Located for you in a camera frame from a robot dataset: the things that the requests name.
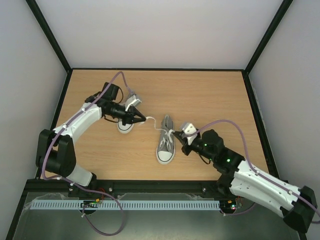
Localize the grey sneaker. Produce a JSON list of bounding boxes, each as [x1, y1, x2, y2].
[[116, 92, 136, 134]]

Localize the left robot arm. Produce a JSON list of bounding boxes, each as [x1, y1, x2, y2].
[[35, 82, 146, 187]]

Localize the left circuit board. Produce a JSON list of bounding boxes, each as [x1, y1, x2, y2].
[[80, 198, 103, 208]]

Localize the circuit board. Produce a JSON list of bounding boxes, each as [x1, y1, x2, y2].
[[80, 198, 103, 208], [219, 197, 243, 210]]

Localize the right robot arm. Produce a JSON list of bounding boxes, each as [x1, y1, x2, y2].
[[173, 129, 318, 233]]

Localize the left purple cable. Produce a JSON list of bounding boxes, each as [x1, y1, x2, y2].
[[40, 71, 135, 237]]

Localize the right circuit board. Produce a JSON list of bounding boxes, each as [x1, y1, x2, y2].
[[219, 197, 243, 210]]

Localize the light blue cable duct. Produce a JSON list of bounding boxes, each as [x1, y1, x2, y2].
[[30, 200, 221, 211]]

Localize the grey sneaker sideways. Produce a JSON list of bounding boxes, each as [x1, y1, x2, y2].
[[146, 114, 176, 165]]

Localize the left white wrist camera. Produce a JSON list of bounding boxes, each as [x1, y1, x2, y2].
[[124, 93, 142, 111]]

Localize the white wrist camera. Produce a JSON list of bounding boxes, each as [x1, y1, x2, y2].
[[124, 93, 142, 111], [180, 122, 199, 138]]

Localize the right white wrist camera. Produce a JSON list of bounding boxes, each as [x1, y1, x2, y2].
[[180, 122, 199, 138]]

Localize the black aluminium frame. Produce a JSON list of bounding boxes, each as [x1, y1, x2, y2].
[[6, 0, 292, 240]]

